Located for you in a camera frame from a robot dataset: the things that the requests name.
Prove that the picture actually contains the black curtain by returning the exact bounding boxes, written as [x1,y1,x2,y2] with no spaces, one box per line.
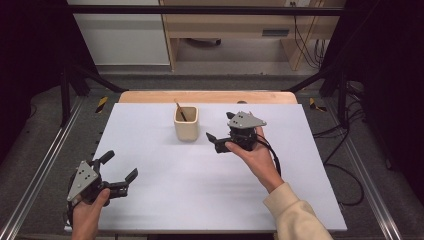
[321,0,424,204]
[0,0,98,164]

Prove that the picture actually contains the light wooden desk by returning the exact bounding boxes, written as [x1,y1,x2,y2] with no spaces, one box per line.
[159,0,346,72]

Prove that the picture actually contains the black horizontal frame bar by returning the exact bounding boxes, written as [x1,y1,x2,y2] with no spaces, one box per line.
[64,4,348,17]

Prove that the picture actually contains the aluminium floor rail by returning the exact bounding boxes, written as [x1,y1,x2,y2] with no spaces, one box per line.
[0,96,86,240]
[324,98,403,240]

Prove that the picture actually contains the white cabinet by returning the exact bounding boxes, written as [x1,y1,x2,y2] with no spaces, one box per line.
[66,0,171,66]

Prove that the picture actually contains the yellow black floor tape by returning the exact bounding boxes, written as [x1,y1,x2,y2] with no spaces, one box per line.
[95,96,110,114]
[308,97,328,113]

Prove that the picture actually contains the person's left hand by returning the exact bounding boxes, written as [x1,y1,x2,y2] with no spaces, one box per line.
[70,188,112,240]

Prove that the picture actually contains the left hand-held gripper cable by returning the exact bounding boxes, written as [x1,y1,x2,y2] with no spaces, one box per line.
[65,201,75,229]

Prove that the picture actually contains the black floor cables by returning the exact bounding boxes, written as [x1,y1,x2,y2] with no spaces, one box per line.
[312,83,366,164]

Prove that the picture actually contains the black metal frame stand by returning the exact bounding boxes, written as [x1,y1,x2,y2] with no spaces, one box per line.
[59,63,129,128]
[284,63,351,129]

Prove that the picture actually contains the white table mat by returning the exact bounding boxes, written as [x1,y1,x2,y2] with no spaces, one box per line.
[64,102,348,233]

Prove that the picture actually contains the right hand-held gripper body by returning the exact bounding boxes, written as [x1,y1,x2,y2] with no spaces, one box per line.
[214,111,268,155]

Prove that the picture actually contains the beige square cup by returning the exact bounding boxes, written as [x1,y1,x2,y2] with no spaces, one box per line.
[173,105,200,142]

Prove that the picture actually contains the black hanging cables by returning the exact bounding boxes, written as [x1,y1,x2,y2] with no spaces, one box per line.
[289,1,329,70]

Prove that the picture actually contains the grey desk label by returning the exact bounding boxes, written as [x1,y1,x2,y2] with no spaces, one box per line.
[261,29,290,37]

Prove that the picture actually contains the hand-held gripper cable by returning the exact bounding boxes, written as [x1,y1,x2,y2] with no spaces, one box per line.
[65,201,75,229]
[255,133,365,207]

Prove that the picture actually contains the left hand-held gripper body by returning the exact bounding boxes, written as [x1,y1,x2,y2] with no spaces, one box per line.
[66,159,130,206]

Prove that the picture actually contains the right hand-held gripper cable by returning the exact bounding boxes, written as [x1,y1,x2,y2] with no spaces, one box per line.
[255,133,365,207]

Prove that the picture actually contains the person's right hand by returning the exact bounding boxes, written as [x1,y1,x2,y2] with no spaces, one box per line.
[225,126,285,194]

